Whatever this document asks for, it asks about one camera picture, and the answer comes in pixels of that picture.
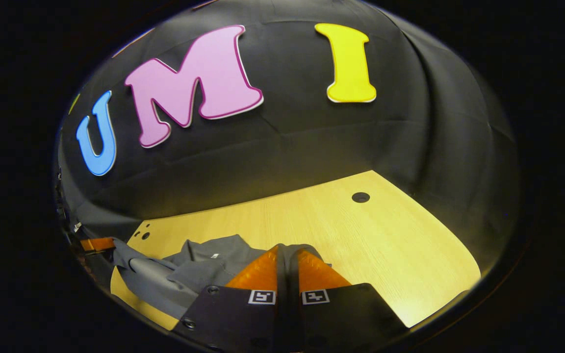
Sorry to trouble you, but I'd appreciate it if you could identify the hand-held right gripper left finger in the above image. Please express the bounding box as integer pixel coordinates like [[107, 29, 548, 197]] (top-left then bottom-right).
[[171, 244, 289, 353]]

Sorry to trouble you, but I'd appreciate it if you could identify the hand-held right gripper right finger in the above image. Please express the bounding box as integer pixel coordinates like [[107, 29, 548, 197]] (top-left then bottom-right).
[[290, 248, 409, 353]]

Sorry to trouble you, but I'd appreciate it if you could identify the grey collared shirt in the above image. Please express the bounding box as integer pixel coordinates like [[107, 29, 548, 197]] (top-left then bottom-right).
[[111, 234, 332, 319]]

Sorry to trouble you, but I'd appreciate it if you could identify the black backdrop cloth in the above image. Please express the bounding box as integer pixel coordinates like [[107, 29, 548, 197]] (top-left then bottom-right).
[[54, 0, 518, 275]]

